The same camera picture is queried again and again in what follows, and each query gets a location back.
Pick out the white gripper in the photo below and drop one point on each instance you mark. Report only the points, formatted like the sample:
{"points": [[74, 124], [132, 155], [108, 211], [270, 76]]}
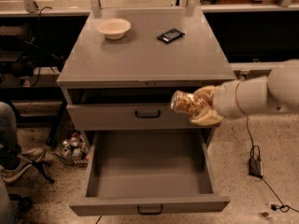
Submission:
{"points": [[225, 99]]}

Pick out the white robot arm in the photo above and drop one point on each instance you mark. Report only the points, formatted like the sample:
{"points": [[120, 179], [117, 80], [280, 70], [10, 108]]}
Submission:
{"points": [[276, 93]]}

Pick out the closed grey upper drawer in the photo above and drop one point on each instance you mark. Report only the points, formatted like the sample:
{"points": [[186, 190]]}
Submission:
{"points": [[100, 117]]}

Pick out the open grey lower drawer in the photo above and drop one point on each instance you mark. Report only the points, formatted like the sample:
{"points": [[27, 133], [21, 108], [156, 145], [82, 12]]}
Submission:
{"points": [[132, 168]]}

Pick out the grey drawer cabinet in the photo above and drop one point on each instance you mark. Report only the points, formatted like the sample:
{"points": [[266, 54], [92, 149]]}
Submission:
{"points": [[139, 68]]}

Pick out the black power adapter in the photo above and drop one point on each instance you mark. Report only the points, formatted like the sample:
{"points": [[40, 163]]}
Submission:
{"points": [[255, 168]]}

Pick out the black calculator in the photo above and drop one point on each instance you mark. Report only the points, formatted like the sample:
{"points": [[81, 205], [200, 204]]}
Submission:
{"points": [[170, 36]]}

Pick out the cream ceramic bowl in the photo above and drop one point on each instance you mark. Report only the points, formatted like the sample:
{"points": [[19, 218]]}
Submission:
{"points": [[113, 29]]}

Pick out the basket of cans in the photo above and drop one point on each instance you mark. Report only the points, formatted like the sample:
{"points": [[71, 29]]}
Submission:
{"points": [[74, 150]]}

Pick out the jeans-clad leg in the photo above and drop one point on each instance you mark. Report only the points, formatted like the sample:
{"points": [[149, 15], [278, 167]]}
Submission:
{"points": [[8, 137]]}

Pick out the black upper drawer handle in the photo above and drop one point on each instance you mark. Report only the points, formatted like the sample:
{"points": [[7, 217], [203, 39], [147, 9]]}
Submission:
{"points": [[148, 115]]}

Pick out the black drawer handle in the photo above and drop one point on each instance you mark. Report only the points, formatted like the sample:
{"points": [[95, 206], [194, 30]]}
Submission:
{"points": [[148, 115], [150, 210]]}

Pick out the black lower drawer handle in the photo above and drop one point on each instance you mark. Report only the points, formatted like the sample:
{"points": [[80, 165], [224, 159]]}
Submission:
{"points": [[150, 210]]}

